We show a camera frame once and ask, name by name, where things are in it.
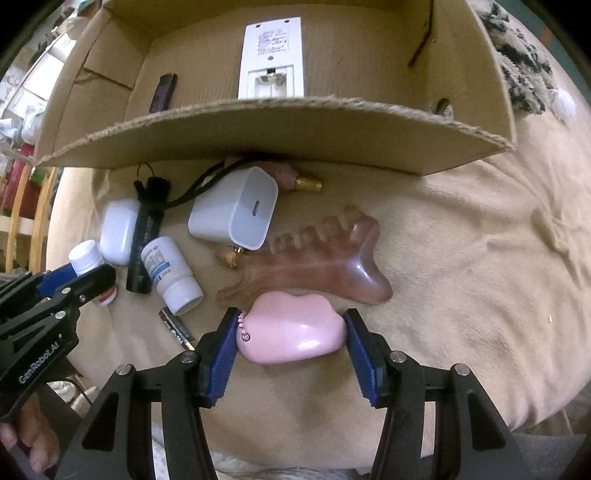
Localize white shelf unit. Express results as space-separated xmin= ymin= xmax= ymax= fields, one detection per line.
xmin=0 ymin=28 xmax=79 ymax=160

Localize beige blanket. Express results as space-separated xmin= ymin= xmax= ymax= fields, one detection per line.
xmin=46 ymin=0 xmax=591 ymax=480

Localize black gold battery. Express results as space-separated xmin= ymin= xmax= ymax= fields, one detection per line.
xmin=159 ymin=307 xmax=197 ymax=354

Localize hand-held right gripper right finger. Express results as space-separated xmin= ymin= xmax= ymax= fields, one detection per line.
xmin=342 ymin=308 xmax=527 ymax=480

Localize pink cloud-shaped case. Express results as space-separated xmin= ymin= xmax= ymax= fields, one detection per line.
xmin=235 ymin=291 xmax=348 ymax=366

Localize white earbuds case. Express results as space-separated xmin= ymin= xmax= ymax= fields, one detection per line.
xmin=99 ymin=198 xmax=141 ymax=266

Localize person's grey trousers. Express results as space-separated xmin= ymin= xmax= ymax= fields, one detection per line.
xmin=508 ymin=429 xmax=591 ymax=480

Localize person's left hand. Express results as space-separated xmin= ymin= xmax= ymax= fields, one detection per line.
xmin=0 ymin=398 xmax=62 ymax=474

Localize white blue-label pill bottle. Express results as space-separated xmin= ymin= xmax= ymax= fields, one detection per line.
xmin=141 ymin=237 xmax=204 ymax=316

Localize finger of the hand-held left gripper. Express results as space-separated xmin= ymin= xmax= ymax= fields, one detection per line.
xmin=0 ymin=265 xmax=79 ymax=319
xmin=28 ymin=264 xmax=117 ymax=324

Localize black speckled cloth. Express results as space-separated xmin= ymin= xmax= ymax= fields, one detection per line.
xmin=480 ymin=0 xmax=578 ymax=121

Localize black cylinder with lanyard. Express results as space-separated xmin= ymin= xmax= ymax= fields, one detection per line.
xmin=127 ymin=159 xmax=250 ymax=295

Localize cardboard box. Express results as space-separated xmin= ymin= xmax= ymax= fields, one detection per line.
xmin=34 ymin=0 xmax=518 ymax=176

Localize white red-label pill bottle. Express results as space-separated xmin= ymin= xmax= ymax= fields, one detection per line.
xmin=68 ymin=240 xmax=118 ymax=308

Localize small brass fitting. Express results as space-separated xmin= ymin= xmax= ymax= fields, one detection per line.
xmin=217 ymin=246 xmax=245 ymax=269

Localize white charger adapter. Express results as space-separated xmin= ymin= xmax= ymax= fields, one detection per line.
xmin=188 ymin=166 xmax=279 ymax=251

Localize wooden frame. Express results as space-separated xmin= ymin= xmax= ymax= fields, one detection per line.
xmin=0 ymin=161 xmax=61 ymax=273

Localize pink brass-tipped fitting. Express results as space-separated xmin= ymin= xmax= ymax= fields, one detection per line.
xmin=225 ymin=156 xmax=324 ymax=195

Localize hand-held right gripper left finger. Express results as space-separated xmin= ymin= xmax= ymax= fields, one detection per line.
xmin=55 ymin=307 xmax=243 ymax=480

